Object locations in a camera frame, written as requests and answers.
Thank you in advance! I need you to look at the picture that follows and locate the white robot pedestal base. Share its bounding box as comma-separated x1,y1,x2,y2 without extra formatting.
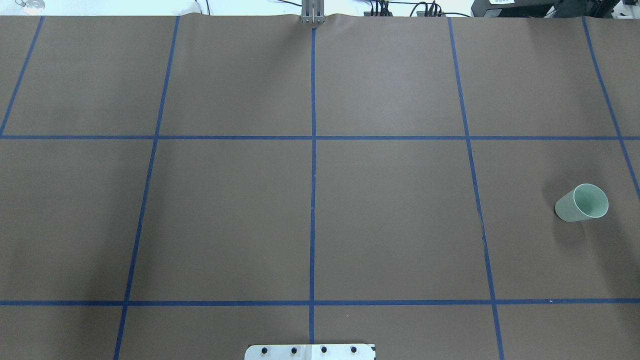
244,343,377,360

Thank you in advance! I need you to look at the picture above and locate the brown paper table mat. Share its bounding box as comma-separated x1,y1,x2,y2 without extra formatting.
0,13,639,360

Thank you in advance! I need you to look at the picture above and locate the green plastic cup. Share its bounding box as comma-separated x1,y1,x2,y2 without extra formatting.
554,183,610,223

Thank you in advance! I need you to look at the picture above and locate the black printer box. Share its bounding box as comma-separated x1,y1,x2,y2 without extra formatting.
471,0,620,19

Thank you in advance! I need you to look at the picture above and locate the aluminium frame post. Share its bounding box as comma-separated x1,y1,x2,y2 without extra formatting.
301,0,326,25

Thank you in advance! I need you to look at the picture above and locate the round clear tape roll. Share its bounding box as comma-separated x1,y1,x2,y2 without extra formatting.
14,0,46,15

